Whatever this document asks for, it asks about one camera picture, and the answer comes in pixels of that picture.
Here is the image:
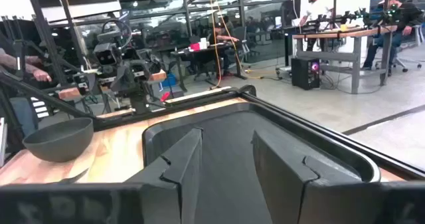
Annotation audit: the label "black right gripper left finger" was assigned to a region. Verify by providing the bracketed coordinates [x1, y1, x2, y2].
[126, 128, 203, 224]

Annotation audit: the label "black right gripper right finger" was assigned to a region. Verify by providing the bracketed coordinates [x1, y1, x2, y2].
[251, 130, 383, 224]

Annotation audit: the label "dark grey bowl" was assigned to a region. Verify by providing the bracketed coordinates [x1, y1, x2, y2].
[22, 117, 94, 164]

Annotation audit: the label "black serving tray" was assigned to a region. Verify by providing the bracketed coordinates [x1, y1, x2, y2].
[141, 101, 382, 224]

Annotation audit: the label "blue bin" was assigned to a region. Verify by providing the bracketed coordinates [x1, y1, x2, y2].
[161, 72, 177, 88]

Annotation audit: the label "dark office desk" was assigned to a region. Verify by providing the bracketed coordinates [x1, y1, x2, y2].
[169, 43, 248, 92]

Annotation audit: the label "person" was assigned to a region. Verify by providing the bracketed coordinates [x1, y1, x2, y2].
[208, 16, 240, 78]
[0, 47, 53, 84]
[361, 0, 425, 72]
[297, 0, 335, 52]

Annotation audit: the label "black computer tower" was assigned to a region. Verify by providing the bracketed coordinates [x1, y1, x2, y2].
[291, 56, 321, 91]

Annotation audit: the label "wooden workbench grey legs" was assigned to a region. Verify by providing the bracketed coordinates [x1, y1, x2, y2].
[292, 24, 399, 95]

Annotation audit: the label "white office chair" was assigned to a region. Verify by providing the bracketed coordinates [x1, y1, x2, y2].
[375, 24, 423, 74]

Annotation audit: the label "black background robot rig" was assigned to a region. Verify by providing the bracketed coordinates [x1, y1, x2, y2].
[300, 4, 399, 33]

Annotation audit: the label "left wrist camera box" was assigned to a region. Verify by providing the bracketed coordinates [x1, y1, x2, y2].
[94, 43, 122, 67]

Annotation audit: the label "black aluminium rig frame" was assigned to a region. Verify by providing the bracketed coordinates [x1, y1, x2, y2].
[0, 0, 425, 181]

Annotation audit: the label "black left camera cable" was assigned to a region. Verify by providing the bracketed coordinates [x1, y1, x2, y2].
[100, 18, 133, 52]

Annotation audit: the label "orange hanging cable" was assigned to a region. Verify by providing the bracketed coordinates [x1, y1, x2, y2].
[207, 0, 222, 90]
[211, 0, 248, 74]

